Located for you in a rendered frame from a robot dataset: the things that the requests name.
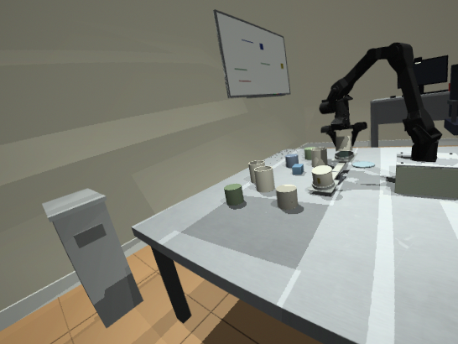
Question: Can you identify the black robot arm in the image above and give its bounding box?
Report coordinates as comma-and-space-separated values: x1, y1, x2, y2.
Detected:
319, 42, 443, 162

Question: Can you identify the light blue block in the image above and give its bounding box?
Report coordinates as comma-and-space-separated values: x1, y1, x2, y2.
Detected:
292, 164, 304, 175

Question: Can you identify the green cylinder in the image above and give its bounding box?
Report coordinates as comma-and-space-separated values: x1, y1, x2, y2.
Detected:
224, 184, 244, 206
304, 148, 314, 159

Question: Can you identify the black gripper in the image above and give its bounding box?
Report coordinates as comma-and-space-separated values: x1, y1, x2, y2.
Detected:
320, 111, 367, 146

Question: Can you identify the dark blue cylinder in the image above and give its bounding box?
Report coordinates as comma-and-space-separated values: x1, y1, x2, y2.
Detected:
285, 154, 299, 168

